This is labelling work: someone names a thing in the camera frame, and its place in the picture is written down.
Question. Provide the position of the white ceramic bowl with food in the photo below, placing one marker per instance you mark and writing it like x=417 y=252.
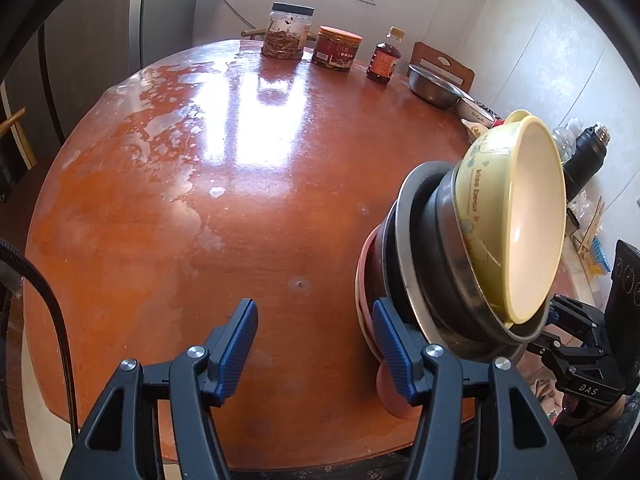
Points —
x=475 y=112

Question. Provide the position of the white plate with food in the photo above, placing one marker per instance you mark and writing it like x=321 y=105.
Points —
x=470 y=130

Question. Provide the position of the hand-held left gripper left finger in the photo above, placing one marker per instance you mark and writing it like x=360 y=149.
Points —
x=237 y=345

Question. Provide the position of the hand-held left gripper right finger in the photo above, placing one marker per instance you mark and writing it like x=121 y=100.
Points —
x=395 y=355

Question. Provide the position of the grey refrigerator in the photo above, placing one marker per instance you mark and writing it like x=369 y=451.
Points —
x=165 y=10

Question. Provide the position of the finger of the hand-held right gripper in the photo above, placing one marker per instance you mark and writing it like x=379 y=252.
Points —
x=565 y=347
x=575 y=317

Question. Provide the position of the red tin can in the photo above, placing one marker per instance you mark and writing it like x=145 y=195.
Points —
x=335 y=50

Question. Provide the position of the small steel cup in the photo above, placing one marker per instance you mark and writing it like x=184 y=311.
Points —
x=572 y=220

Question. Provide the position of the clear jar with black lid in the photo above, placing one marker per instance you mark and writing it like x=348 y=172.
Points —
x=285 y=30

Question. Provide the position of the shallow steel plate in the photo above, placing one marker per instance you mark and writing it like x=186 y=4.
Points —
x=387 y=270

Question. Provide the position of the black thermos flask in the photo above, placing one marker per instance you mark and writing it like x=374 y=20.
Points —
x=587 y=160

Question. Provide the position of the wooden chair with cutout back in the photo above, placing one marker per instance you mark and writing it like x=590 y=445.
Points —
x=450 y=62

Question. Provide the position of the wide steel bowl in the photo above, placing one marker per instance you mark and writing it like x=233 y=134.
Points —
x=407 y=260

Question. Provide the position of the brown sauce bottle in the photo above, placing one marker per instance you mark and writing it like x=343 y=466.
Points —
x=382 y=62

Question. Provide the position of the blue cupcake liners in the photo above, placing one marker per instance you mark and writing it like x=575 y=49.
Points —
x=599 y=256

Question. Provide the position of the yellow wooden chair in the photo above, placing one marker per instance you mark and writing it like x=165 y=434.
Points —
x=17 y=135

